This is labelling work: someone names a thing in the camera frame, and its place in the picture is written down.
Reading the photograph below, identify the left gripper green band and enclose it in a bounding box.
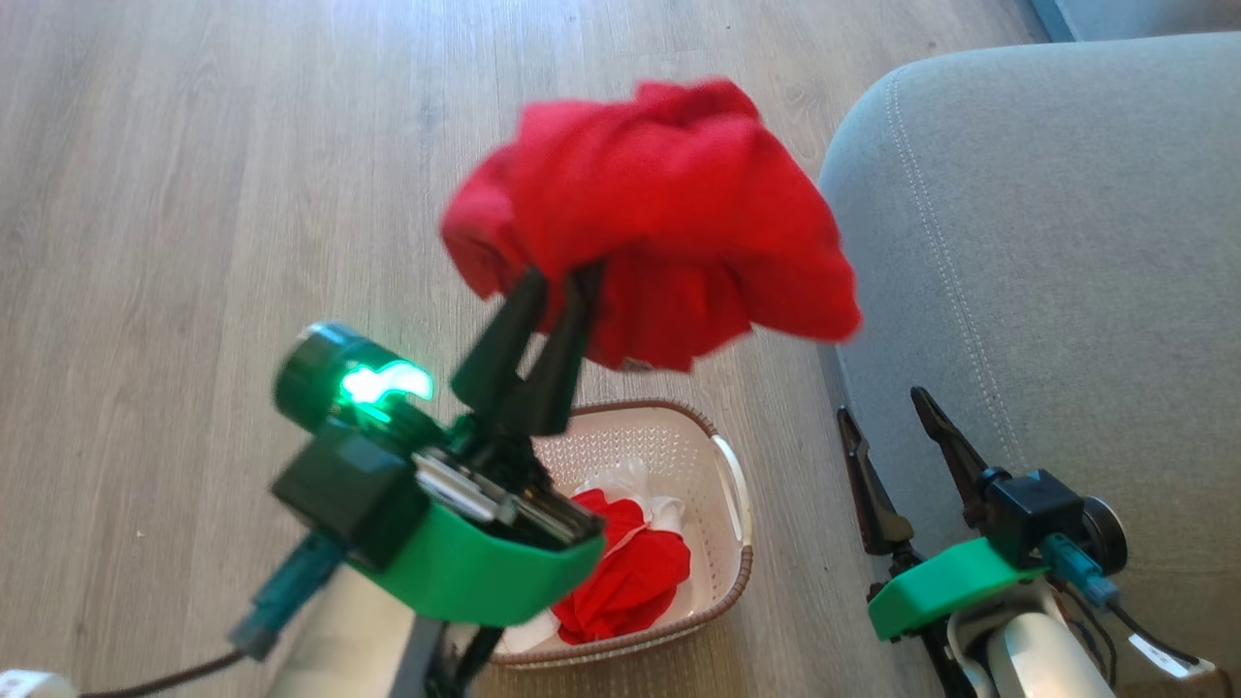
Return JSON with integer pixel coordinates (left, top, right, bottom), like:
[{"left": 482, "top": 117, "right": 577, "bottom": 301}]
[{"left": 274, "top": 262, "right": 607, "bottom": 627}]

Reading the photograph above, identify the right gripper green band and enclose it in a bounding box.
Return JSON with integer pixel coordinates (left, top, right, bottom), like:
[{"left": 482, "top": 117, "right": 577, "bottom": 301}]
[{"left": 837, "top": 386, "right": 1131, "bottom": 642}]

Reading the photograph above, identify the plain red garment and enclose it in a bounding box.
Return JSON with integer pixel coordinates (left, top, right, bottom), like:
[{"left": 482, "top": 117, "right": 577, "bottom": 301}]
[{"left": 441, "top": 78, "right": 864, "bottom": 374}]

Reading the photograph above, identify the red and white garment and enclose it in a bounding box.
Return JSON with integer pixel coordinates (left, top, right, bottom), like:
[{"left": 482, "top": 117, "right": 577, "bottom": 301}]
[{"left": 504, "top": 460, "right": 694, "bottom": 652}]

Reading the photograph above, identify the white basket brown rim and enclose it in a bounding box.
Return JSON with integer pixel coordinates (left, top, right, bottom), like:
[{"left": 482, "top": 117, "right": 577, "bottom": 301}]
[{"left": 490, "top": 397, "right": 755, "bottom": 670}]

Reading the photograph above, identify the grey fabric sofa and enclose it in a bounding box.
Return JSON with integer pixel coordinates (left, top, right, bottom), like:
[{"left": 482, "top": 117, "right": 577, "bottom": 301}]
[{"left": 817, "top": 32, "right": 1241, "bottom": 698}]

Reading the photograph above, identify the right black cable teal plug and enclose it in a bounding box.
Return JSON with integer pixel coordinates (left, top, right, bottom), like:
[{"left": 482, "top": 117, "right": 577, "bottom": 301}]
[{"left": 1042, "top": 533, "right": 1174, "bottom": 660}]

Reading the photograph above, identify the black cable teal plug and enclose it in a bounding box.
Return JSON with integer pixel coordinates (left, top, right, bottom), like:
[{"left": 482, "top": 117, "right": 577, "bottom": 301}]
[
  {"left": 82, "top": 533, "right": 345, "bottom": 698},
  {"left": 1042, "top": 533, "right": 1174, "bottom": 660}
]

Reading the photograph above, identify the white tag on right cable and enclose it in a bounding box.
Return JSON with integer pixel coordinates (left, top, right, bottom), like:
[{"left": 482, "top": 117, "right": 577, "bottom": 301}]
[{"left": 1125, "top": 630, "right": 1218, "bottom": 680}]

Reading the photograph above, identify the white tag on cable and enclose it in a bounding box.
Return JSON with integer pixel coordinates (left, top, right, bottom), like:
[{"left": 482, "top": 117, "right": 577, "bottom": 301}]
[
  {"left": 0, "top": 669, "right": 79, "bottom": 698},
  {"left": 1125, "top": 630, "right": 1218, "bottom": 680}
]

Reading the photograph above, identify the left black cable teal plug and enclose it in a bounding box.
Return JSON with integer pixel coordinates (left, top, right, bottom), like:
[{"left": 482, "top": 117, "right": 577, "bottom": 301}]
[{"left": 82, "top": 533, "right": 345, "bottom": 698}]

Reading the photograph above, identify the white tag on left cable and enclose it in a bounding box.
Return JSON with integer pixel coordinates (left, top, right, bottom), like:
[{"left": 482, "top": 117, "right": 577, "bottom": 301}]
[{"left": 0, "top": 669, "right": 79, "bottom": 698}]

